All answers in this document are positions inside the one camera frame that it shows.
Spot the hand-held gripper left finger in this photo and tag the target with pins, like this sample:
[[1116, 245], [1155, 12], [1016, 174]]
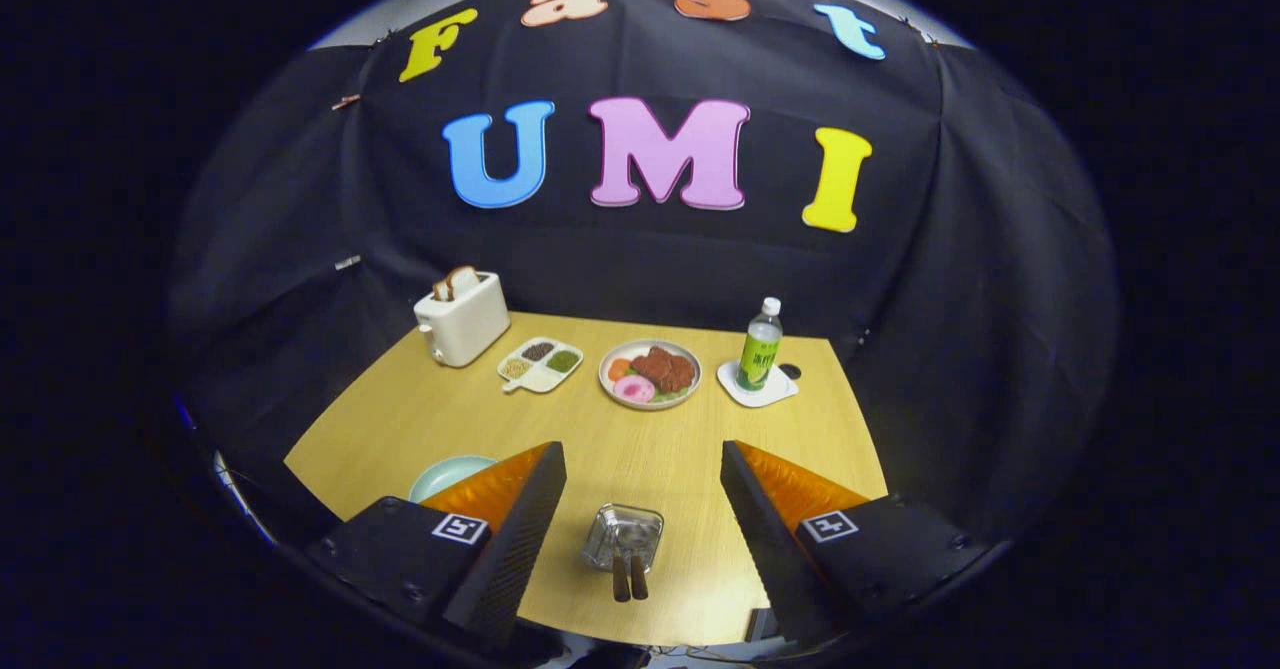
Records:
[[510, 559]]

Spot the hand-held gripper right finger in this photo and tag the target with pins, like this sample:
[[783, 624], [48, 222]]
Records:
[[768, 559]]

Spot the clear glass tray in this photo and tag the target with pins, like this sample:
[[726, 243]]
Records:
[[610, 529]]

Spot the teal round plate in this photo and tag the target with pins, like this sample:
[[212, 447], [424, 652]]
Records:
[[440, 474]]

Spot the white square coaster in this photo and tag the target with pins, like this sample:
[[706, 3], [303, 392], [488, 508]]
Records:
[[770, 394]]

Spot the white divided condiment dish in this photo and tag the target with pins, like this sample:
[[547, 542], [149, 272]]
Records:
[[545, 379]]

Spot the white plate with food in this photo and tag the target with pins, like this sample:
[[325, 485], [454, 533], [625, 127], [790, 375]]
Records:
[[690, 389]]

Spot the yellow bean portion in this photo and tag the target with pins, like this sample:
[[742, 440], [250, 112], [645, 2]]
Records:
[[516, 368]]

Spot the green lettuce leaf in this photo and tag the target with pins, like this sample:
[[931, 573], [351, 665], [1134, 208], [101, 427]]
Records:
[[665, 397]]

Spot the green bean portion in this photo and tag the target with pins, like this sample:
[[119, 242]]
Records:
[[563, 361]]

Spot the green label drink bottle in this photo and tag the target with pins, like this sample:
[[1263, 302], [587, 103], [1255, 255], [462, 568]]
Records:
[[758, 354]]

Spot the dark brown bean portion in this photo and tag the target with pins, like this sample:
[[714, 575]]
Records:
[[537, 351]]

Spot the pink round food slice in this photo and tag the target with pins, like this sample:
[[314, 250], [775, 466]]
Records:
[[634, 389]]

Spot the brown meat pieces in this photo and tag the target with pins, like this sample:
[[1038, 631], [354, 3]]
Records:
[[665, 367]]

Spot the orange carrot piece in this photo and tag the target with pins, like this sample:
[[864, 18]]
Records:
[[619, 369]]

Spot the white toaster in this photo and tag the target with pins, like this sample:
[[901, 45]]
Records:
[[465, 329]]

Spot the small toast slice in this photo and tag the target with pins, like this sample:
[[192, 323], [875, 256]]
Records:
[[442, 291]]

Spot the large toast slice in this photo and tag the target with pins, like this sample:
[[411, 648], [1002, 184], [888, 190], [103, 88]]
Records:
[[463, 280]]

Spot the black backdrop cloth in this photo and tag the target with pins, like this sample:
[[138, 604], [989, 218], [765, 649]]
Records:
[[650, 259]]

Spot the silver clip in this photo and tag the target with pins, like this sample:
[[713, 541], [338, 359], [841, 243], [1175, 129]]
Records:
[[347, 262]]

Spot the pink clip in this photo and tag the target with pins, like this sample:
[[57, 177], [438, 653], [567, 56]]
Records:
[[346, 102]]

